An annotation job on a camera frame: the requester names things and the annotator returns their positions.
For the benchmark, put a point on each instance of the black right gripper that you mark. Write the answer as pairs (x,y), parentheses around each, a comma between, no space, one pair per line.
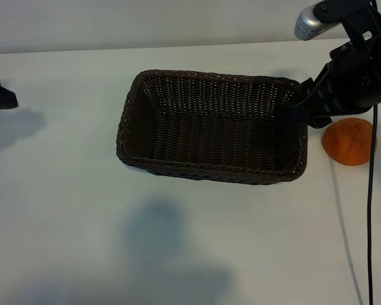
(343,89)

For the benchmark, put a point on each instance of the orange fruit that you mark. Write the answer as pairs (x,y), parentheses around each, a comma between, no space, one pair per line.
(347,144)

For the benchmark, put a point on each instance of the silver cylindrical wrist camera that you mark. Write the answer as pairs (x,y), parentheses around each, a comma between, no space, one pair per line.
(308,22)

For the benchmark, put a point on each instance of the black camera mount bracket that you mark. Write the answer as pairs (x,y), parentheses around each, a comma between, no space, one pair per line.
(355,16)

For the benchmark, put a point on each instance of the dark brown woven basket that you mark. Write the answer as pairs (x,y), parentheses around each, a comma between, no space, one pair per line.
(209,136)

